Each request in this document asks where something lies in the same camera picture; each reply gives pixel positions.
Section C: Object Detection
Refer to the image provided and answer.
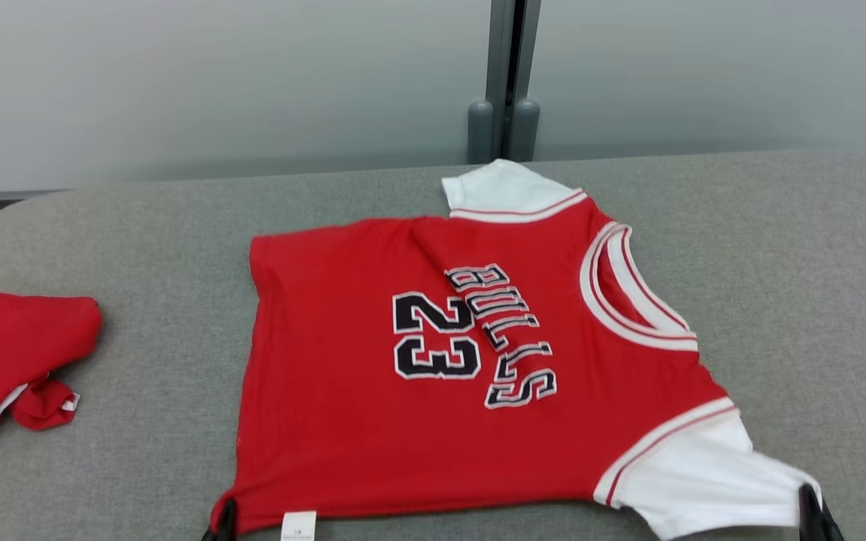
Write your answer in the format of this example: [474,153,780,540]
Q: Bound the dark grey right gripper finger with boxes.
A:
[822,500,847,541]
[798,483,825,541]

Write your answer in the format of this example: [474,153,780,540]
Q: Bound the grey aluminium partition post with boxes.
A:
[484,0,543,162]

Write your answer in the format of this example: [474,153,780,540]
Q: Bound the grey cylinder post foot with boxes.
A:
[468,100,494,165]
[510,98,540,162]

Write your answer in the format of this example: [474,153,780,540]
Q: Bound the red Bulls 23 jersey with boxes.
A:
[207,159,825,541]

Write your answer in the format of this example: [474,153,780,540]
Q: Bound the grey fabric sofa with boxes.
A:
[0,150,866,541]

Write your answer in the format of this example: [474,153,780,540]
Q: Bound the red shorts with white band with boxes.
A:
[0,289,103,474]

